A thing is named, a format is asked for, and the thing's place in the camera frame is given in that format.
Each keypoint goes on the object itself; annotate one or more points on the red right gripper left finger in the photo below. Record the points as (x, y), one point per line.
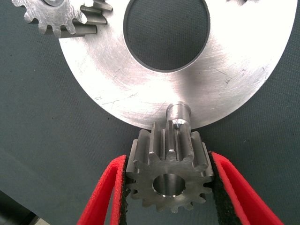
(100, 201)

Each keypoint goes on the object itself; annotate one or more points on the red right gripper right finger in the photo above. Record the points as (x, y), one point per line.
(243, 201)

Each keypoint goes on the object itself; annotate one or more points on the small steel planetary gear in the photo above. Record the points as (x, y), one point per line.
(58, 14)
(145, 178)

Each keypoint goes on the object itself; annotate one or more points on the round metal carrier plate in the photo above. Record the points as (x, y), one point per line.
(105, 70)

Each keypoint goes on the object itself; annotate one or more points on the dark grey table cloth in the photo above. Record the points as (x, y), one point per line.
(35, 117)

